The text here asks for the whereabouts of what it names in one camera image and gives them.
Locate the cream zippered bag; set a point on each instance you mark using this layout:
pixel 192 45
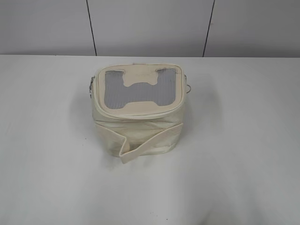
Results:
pixel 138 109

